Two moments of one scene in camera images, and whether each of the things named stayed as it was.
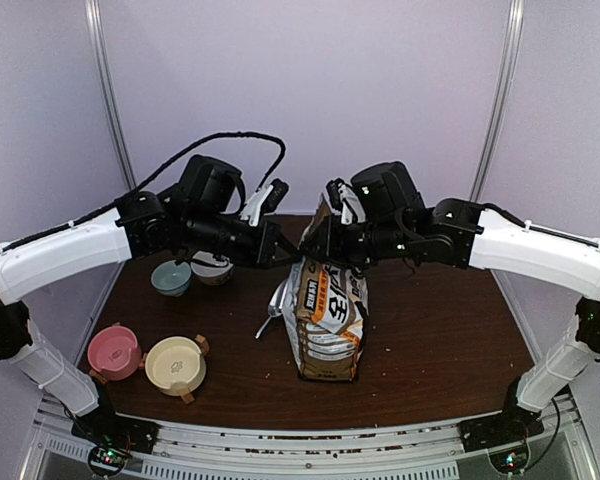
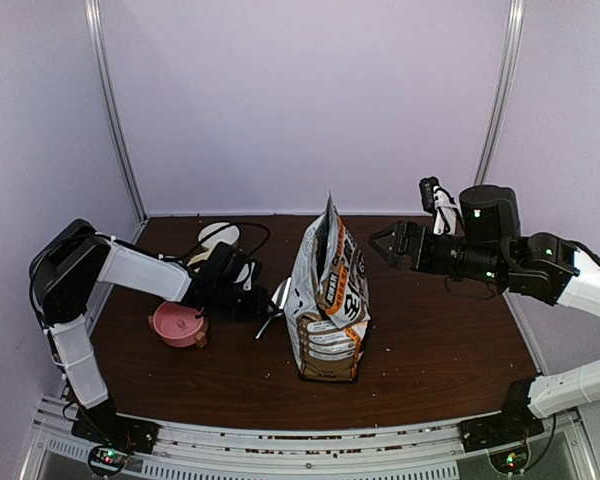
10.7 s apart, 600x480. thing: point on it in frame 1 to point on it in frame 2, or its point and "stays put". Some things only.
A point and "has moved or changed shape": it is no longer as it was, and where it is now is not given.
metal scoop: (275, 304) stays put
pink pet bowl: (114, 352) to (178, 325)
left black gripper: (262, 255) to (257, 309)
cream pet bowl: (175, 365) has moved or changed shape
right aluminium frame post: (512, 55) stays put
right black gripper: (327, 244) to (403, 244)
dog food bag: (326, 312) stays put
